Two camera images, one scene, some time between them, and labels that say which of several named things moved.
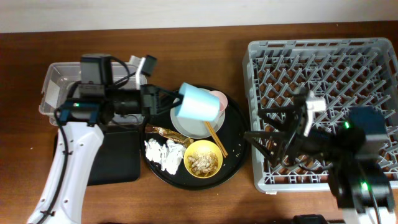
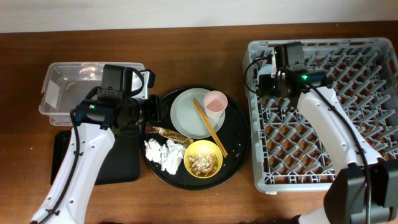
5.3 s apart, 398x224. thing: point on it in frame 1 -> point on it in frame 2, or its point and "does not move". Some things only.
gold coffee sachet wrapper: [176, 137] does not move
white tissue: [167, 155] does not move
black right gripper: [285, 142] -> [265, 91]
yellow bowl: [203, 158] does not move
